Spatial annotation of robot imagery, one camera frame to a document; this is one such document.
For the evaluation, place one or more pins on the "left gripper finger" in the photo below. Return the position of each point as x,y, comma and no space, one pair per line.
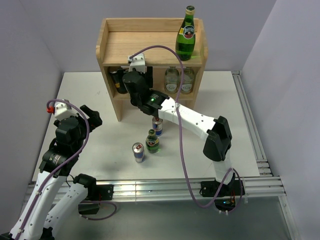
93,126
93,116

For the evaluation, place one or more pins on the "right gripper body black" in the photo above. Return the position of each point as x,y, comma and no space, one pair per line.
134,101

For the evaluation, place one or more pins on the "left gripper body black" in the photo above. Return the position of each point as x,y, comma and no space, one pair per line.
83,128

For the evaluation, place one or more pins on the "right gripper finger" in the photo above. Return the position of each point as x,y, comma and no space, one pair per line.
117,75
149,76

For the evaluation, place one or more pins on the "black gold can front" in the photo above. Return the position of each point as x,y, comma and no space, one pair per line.
119,86

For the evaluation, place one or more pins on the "black gold can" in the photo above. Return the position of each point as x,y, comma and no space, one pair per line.
126,79
119,86

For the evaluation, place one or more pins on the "green Perrier bottle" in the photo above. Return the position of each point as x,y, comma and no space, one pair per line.
186,36
152,142

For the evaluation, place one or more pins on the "blue silver can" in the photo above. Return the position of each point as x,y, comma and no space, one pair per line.
138,152
157,125

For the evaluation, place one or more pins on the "blue silver can front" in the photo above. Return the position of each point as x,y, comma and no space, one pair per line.
138,152

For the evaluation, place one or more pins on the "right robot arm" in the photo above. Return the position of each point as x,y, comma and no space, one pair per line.
215,132

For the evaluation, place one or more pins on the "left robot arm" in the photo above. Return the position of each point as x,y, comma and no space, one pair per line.
41,220

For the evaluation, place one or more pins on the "wooden two-tier shelf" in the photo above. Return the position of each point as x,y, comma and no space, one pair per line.
120,38

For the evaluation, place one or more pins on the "clear glass bottle left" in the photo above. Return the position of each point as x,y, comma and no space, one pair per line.
171,80

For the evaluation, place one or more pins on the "clear glass bottle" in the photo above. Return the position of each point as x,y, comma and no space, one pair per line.
187,78
171,80

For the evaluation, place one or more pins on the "clear glass bottle right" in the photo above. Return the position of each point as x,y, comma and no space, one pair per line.
187,78

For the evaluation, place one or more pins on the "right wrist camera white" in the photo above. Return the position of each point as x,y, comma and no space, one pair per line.
137,63

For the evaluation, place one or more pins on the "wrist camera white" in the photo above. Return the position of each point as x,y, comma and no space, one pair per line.
137,63
61,110

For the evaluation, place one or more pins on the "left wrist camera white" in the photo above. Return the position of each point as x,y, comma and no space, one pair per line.
61,110

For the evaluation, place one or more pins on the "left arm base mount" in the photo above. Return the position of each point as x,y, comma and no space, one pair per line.
99,194

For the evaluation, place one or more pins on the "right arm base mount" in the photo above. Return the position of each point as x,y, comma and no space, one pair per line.
226,199

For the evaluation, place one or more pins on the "aluminium rail right side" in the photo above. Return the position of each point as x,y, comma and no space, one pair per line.
261,159

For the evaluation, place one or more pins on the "aluminium rail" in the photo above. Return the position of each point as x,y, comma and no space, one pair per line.
261,159
177,189

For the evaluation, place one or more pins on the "aluminium rail front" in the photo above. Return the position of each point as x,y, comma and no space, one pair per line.
177,189

